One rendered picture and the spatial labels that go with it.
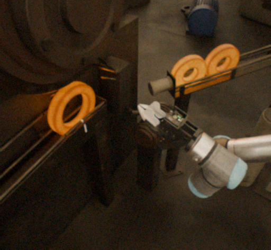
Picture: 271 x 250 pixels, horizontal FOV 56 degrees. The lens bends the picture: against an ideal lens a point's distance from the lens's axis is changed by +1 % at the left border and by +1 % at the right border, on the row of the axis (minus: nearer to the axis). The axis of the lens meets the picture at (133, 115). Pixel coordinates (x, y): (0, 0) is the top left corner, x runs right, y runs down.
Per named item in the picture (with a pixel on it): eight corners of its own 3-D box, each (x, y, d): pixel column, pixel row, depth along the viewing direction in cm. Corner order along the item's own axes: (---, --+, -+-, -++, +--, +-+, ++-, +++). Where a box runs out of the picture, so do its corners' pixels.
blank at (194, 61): (170, 60, 100) (173, 64, 97) (205, 49, 102) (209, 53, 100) (169, 90, 111) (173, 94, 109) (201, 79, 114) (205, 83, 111)
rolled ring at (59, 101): (92, 73, 82) (84, 70, 83) (47, 105, 71) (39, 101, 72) (98, 114, 95) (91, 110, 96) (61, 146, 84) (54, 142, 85)
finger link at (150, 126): (151, 112, 82) (172, 128, 81) (149, 115, 84) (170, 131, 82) (143, 121, 80) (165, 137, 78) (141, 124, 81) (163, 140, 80)
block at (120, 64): (101, 109, 111) (95, 62, 94) (113, 99, 115) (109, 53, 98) (121, 119, 106) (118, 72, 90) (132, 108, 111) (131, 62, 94)
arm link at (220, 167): (226, 196, 77) (246, 184, 69) (191, 169, 79) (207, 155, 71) (236, 174, 83) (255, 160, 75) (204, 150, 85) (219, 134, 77)
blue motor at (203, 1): (183, 39, 267) (188, 6, 243) (189, 16, 306) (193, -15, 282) (213, 43, 262) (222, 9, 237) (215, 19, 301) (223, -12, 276)
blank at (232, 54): (204, 49, 102) (209, 53, 100) (238, 38, 105) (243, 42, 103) (201, 79, 114) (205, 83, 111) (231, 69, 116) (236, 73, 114)
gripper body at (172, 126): (173, 103, 79) (206, 126, 77) (164, 118, 86) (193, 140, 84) (161, 117, 75) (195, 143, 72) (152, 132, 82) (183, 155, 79)
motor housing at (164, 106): (131, 186, 146) (130, 123, 108) (151, 160, 159) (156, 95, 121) (150, 198, 141) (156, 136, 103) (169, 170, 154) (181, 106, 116)
